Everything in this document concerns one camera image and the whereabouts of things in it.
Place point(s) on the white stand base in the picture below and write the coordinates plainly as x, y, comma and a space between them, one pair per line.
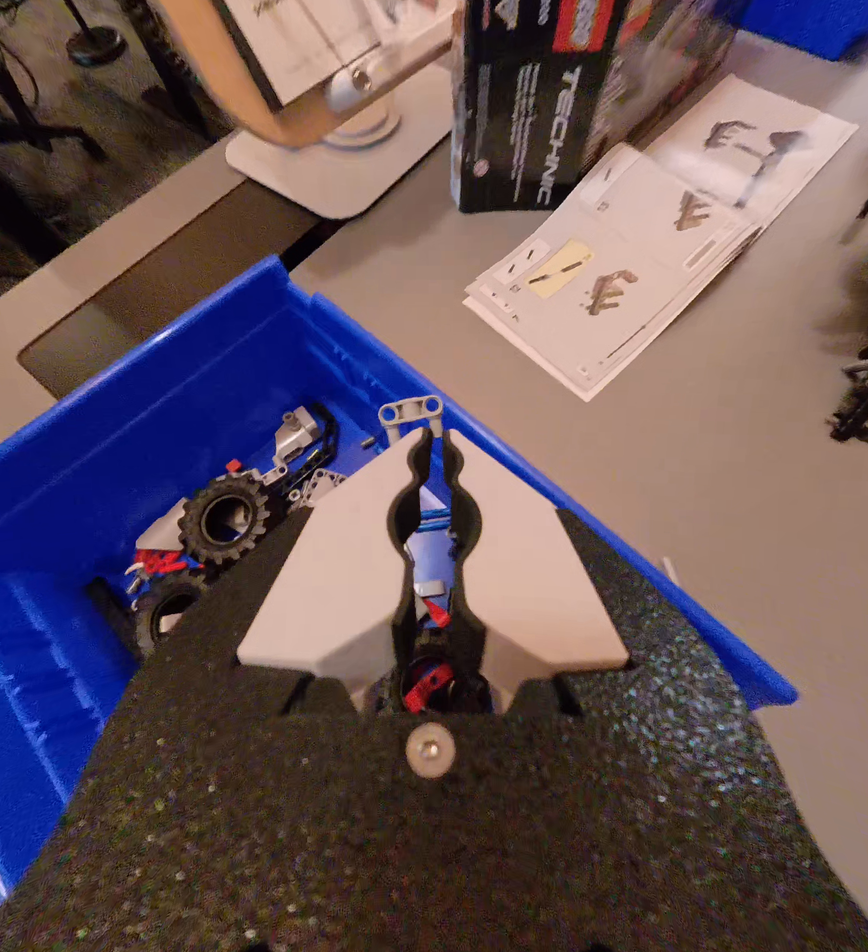
307, 178

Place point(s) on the black rubber toy tyre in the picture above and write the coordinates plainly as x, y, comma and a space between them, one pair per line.
190, 520
147, 610

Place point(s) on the black chair base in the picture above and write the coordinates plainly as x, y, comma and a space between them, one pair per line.
25, 130

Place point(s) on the black round base stand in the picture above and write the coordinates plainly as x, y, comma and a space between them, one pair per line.
95, 44

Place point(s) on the pile of toy building parts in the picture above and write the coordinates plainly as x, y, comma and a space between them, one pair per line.
159, 561

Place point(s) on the open instruction booklet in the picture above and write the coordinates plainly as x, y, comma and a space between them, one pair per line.
642, 201

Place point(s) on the grey toy connector piece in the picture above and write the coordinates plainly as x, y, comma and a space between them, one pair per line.
393, 413

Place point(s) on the blue plastic bin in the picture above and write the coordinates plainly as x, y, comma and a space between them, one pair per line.
813, 26
69, 483

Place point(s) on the black toy set box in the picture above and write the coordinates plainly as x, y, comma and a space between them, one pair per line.
508, 134

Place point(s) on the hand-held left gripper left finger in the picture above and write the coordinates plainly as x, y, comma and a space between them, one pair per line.
330, 580

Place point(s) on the grey curved toy panel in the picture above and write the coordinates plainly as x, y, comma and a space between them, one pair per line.
292, 442

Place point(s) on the grey desk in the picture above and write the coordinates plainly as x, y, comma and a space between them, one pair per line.
702, 483

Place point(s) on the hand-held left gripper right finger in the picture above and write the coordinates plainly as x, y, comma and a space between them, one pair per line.
538, 587

